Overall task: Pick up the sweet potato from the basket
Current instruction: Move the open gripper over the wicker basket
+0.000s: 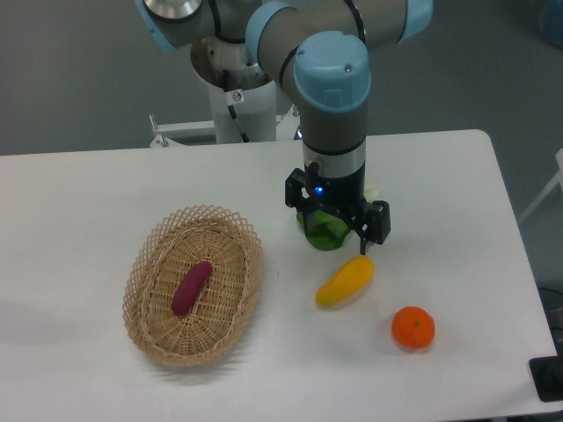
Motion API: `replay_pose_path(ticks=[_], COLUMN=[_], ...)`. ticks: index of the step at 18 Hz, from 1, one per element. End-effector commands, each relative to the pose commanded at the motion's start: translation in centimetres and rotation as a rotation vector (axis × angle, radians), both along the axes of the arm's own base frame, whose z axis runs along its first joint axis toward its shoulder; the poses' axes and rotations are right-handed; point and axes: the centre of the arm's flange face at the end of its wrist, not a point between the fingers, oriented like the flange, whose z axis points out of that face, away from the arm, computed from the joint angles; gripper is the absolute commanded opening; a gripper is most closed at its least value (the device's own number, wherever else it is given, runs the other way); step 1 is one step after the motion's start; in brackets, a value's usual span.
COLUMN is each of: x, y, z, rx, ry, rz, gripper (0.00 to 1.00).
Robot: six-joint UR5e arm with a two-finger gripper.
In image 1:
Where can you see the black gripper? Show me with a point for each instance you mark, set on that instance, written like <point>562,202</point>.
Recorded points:
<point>308,192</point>

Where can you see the purple sweet potato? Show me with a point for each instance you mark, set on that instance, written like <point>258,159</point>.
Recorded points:
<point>186,294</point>

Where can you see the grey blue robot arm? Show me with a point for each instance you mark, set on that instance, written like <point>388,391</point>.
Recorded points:
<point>320,59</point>

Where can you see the oval wicker basket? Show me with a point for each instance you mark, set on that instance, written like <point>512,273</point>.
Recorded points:
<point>225,303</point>

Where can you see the green bok choy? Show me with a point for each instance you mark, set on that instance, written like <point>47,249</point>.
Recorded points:
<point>329,232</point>

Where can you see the yellow mango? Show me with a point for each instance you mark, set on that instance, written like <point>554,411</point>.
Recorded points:
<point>346,283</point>

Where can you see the orange mandarin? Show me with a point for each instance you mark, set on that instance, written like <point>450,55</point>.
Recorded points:
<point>412,327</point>

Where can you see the black device at table edge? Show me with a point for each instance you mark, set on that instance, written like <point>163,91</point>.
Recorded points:
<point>547,377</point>

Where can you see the blue object top right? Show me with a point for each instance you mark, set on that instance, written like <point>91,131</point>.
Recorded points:
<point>550,21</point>

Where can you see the white frame at right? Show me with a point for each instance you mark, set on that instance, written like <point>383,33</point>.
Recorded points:
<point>548,193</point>

